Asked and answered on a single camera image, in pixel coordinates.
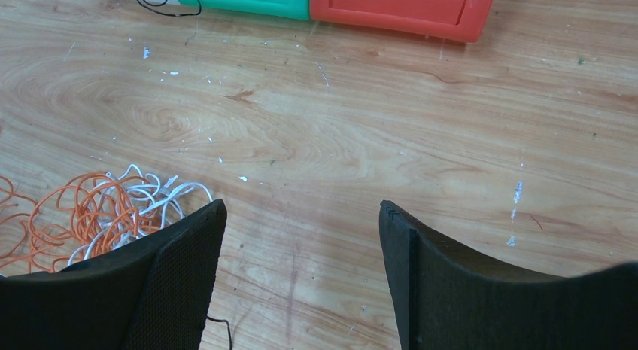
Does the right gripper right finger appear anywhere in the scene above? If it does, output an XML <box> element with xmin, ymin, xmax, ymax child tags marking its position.
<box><xmin>378</xmin><ymin>200</ymin><xmax>637</xmax><ymax>349</ymax></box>

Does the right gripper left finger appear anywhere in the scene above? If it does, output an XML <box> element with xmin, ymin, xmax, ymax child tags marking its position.
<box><xmin>1</xmin><ymin>199</ymin><xmax>227</xmax><ymax>349</ymax></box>

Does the white thin cable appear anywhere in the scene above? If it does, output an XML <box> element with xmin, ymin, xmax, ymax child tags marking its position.
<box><xmin>66</xmin><ymin>163</ymin><xmax>215</xmax><ymax>267</ymax></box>

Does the orange thin cable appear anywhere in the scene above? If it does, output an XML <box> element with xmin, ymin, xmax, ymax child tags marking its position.
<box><xmin>0</xmin><ymin>171</ymin><xmax>166</xmax><ymax>275</ymax></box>

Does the red plastic bin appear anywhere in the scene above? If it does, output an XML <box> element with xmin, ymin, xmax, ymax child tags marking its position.
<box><xmin>310</xmin><ymin>0</ymin><xmax>493</xmax><ymax>43</ymax></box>

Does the green plastic bin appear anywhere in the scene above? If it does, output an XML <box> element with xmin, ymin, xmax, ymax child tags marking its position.
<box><xmin>178</xmin><ymin>0</ymin><xmax>310</xmax><ymax>20</ymax></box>

